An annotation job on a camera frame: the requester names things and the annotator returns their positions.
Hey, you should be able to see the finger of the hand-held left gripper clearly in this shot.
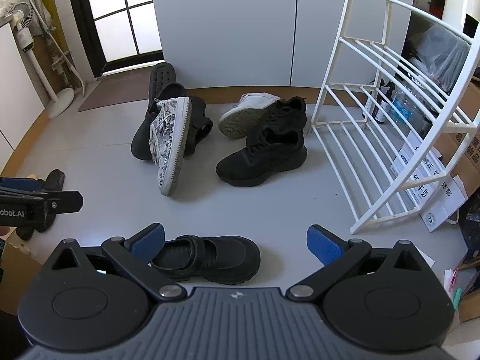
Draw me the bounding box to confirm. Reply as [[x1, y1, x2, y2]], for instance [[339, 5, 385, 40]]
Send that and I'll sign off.
[[35, 190, 83, 214], [0, 177, 45, 195]]

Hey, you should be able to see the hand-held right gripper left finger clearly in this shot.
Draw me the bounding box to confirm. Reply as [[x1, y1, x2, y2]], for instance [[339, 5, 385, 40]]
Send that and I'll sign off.
[[49, 223, 188, 302]]

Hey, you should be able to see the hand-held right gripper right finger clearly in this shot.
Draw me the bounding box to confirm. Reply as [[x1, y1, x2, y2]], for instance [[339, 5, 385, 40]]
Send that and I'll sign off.
[[287, 225, 422, 302]]

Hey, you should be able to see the black strap rubber clog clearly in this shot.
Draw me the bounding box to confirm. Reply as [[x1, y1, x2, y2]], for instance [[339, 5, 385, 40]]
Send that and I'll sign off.
[[150, 235, 261, 285], [184, 95, 214, 157]]

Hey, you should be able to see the black textured slip-on shoe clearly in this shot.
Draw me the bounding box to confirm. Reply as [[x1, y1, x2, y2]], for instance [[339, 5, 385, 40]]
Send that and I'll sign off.
[[149, 62, 178, 113], [131, 82, 188, 161]]

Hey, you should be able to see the white printed sneaker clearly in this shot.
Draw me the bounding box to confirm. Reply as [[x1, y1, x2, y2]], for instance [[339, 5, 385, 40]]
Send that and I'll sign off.
[[149, 97, 193, 197], [218, 92, 283, 140]]

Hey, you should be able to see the black lace-up sneaker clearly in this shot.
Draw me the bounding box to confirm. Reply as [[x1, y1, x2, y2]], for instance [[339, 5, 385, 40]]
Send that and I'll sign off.
[[262, 97, 308, 136], [216, 127, 308, 187]]

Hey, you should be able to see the white shoe rack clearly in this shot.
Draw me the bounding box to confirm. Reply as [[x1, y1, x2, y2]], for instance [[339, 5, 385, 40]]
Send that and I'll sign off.
[[307, 0, 480, 235]]

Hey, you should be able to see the black flat object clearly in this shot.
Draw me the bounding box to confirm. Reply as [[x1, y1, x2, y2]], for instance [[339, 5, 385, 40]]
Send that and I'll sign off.
[[17, 169, 66, 241]]

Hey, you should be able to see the flat brown cardboard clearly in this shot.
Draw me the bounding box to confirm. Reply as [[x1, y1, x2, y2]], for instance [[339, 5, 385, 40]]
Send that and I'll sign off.
[[0, 229, 44, 289]]

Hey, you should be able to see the white paper sheet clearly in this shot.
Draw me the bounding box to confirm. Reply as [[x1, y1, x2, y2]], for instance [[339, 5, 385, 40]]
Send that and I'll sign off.
[[410, 247, 434, 269]]

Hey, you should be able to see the brown door mat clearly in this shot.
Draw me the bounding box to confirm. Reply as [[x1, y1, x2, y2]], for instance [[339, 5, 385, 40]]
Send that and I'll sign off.
[[77, 75, 155, 112]]

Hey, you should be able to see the white printed carton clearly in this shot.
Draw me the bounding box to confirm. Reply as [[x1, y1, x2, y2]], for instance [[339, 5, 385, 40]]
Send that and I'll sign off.
[[407, 131, 451, 205]]

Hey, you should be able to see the white mop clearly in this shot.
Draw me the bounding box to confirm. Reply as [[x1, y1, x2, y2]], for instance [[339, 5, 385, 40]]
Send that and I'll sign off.
[[35, 7, 88, 96]]

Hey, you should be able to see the dark glass bottle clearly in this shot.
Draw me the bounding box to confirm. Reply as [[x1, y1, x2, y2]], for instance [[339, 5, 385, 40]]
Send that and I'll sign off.
[[371, 79, 395, 124]]

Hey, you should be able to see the white standing fan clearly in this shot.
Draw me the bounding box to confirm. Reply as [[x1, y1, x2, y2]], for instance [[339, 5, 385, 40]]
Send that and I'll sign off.
[[0, 2, 76, 119]]

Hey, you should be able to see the clear plastic water bottle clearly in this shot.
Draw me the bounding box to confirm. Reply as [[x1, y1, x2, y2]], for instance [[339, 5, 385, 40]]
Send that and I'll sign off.
[[392, 79, 430, 130]]

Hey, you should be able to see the brown cardboard box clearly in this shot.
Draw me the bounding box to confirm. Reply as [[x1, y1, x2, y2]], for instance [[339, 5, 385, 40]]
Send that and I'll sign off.
[[431, 79, 480, 181]]

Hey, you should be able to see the grey plastic bag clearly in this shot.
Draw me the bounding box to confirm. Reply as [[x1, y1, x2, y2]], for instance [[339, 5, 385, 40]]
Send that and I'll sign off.
[[409, 22, 471, 94]]

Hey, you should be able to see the white cabinet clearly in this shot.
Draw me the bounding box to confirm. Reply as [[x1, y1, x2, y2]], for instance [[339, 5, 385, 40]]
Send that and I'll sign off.
[[149, 0, 419, 105]]

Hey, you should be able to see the cream white appliance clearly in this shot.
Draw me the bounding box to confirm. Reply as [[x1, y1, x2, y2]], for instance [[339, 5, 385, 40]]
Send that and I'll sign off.
[[442, 0, 480, 40]]

